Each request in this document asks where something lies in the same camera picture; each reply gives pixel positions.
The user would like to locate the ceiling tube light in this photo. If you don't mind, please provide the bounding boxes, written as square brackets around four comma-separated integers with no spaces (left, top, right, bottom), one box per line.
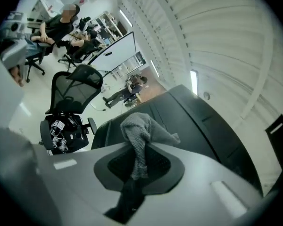
[119,8,133,28]
[150,59,160,78]
[190,69,199,96]

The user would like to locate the wooden storage shelves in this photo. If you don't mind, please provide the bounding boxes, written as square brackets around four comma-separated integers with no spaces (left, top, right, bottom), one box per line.
[94,10,124,43]

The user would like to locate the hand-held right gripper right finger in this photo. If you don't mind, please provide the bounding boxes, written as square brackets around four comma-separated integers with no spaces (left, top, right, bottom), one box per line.
[131,142,264,226]

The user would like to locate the large black TV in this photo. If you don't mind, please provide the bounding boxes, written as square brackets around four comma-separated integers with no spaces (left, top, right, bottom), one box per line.
[91,84,265,197]

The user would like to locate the unused grey gripper device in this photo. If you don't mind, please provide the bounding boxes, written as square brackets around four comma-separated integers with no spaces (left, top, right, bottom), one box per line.
[50,119,68,152]

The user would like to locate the white rolling whiteboard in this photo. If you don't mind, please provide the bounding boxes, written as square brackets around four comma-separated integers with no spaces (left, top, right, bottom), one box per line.
[87,31,137,72]

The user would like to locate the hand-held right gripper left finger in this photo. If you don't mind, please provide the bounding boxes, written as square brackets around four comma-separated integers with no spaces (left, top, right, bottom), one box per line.
[47,141,136,226]

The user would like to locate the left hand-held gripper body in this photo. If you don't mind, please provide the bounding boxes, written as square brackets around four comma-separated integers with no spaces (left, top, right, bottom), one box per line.
[0,10,27,65]

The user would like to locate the grey knitted cloth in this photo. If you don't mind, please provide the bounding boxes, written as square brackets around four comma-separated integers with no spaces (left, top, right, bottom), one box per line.
[120,112,181,180]

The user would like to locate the white storage cabinet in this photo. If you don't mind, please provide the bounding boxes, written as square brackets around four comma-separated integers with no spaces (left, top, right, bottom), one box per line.
[28,0,64,23]

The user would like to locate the person's left hand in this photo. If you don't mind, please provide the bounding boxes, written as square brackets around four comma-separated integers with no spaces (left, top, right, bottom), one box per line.
[10,65,25,87]

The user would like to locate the black mesh office chair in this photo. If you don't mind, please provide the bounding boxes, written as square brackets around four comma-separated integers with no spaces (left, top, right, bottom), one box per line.
[39,64,104,155]

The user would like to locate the white shelf rack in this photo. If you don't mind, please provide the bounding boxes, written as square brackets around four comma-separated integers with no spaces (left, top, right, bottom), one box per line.
[113,53,144,80]

